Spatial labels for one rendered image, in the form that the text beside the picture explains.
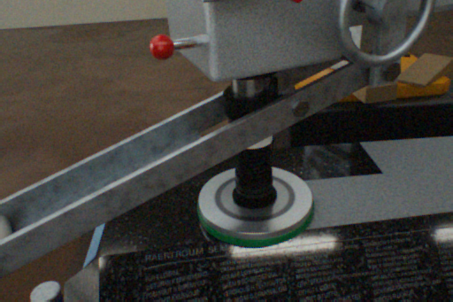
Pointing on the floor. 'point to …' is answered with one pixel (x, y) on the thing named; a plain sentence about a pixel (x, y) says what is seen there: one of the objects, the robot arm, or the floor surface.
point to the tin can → (47, 292)
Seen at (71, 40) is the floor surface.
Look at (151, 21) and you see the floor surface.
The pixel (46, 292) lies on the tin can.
